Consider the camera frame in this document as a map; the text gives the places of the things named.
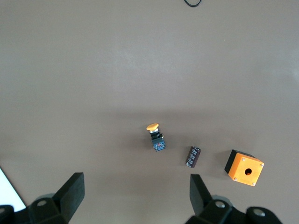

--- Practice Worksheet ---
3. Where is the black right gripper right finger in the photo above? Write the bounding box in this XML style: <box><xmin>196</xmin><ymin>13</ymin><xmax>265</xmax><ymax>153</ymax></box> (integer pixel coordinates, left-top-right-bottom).
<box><xmin>185</xmin><ymin>174</ymin><xmax>246</xmax><ymax>224</ymax></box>

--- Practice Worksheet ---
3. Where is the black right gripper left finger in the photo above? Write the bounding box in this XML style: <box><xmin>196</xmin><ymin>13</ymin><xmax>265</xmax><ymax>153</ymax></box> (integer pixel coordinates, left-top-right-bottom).
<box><xmin>26</xmin><ymin>172</ymin><xmax>85</xmax><ymax>224</ymax></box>

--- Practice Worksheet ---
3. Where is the orange mushroom push button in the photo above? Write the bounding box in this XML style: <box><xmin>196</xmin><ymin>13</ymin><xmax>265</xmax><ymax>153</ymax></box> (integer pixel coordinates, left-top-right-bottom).
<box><xmin>146</xmin><ymin>123</ymin><xmax>167</xmax><ymax>153</ymax></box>

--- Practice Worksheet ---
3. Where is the black cylindrical capacitor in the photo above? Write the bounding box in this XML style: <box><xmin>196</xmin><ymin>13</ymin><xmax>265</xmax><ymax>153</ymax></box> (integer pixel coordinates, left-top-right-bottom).
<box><xmin>185</xmin><ymin>146</ymin><xmax>202</xmax><ymax>168</ymax></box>

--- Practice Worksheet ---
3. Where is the orange box with hole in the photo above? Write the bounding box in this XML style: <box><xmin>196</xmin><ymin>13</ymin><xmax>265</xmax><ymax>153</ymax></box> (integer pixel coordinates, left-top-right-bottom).
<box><xmin>224</xmin><ymin>149</ymin><xmax>265</xmax><ymax>187</ymax></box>

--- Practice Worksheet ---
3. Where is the black looped cable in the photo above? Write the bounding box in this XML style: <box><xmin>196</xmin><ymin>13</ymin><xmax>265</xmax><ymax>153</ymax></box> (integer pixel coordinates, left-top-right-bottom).
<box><xmin>183</xmin><ymin>0</ymin><xmax>203</xmax><ymax>8</ymax></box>

